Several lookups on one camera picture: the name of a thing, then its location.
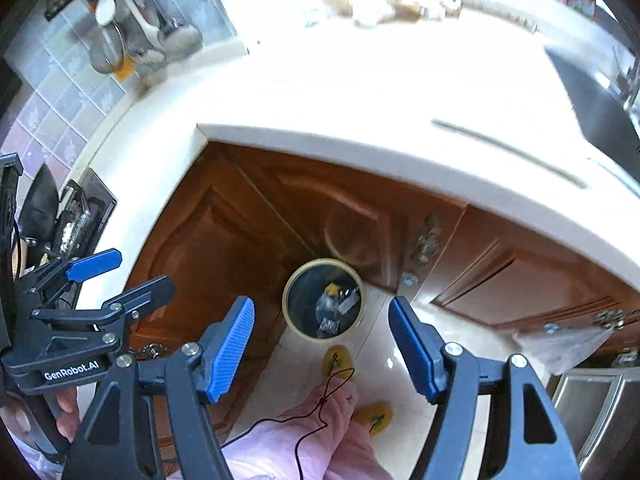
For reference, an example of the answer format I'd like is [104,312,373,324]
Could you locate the pink trousers leg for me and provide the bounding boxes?
[222,378,390,479]

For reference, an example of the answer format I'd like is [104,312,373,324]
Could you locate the wooden cabinet door left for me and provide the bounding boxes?
[121,140,469,461]

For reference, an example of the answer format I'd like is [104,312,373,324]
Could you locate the round trash bin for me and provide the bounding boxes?
[282,258,366,342]

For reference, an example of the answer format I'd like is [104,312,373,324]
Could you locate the clear plastic bag on handle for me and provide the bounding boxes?
[512,325,626,377]

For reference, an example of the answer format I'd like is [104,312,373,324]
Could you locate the hanging kitchen utensils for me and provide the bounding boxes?
[88,0,203,80]

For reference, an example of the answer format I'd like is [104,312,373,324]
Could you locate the wooden cabinet door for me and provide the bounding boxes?
[416,207,639,349]
[121,140,469,461]

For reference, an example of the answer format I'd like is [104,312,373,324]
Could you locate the thin black cable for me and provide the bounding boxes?
[219,351,357,480]

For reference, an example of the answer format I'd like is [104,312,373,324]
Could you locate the yellow slipper near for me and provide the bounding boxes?
[352,402,394,437]

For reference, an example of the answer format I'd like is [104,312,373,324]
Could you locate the yellow slipper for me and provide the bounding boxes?
[321,344,355,379]
[352,402,394,437]

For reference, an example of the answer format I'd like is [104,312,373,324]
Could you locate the person's left hand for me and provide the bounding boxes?
[0,383,84,443]

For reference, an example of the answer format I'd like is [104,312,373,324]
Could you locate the yellow slipper far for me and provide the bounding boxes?
[321,344,355,379]

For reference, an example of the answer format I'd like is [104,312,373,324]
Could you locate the stainless steel sink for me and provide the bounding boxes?
[546,48,639,188]

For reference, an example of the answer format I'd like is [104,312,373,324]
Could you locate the wooden cabinet door right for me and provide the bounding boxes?
[416,207,639,349]

